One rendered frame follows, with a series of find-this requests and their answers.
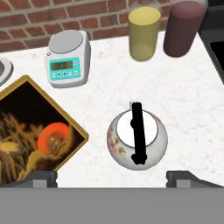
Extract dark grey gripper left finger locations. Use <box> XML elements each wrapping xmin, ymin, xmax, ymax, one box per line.
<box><xmin>3</xmin><ymin>171</ymin><xmax>59</xmax><ymax>188</ymax></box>

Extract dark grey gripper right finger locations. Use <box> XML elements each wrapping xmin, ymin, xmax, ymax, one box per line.
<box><xmin>165</xmin><ymin>171</ymin><xmax>222</xmax><ymax>188</ymax></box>

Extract black gold-rimmed painted tray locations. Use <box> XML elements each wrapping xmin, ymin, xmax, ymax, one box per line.
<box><xmin>0</xmin><ymin>74</ymin><xmax>90</xmax><ymax>186</ymax></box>

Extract white kitchen scale teal display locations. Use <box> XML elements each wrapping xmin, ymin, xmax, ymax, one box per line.
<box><xmin>44</xmin><ymin>29</ymin><xmax>92</xmax><ymax>88</ymax></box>

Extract black hob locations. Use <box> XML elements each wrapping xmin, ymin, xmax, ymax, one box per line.
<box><xmin>198</xmin><ymin>5</ymin><xmax>224</xmax><ymax>84</ymax></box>

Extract yellow cylindrical canister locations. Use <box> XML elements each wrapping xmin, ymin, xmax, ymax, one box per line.
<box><xmin>128</xmin><ymin>6</ymin><xmax>162</xmax><ymax>62</ymax></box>

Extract maroon cylindrical canister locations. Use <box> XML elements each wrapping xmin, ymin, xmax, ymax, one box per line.
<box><xmin>163</xmin><ymin>0</ymin><xmax>207</xmax><ymax>58</ymax></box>

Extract white floral kettle black handle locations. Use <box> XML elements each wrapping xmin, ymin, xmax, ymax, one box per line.
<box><xmin>106</xmin><ymin>101</ymin><xmax>169</xmax><ymax>172</ymax></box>

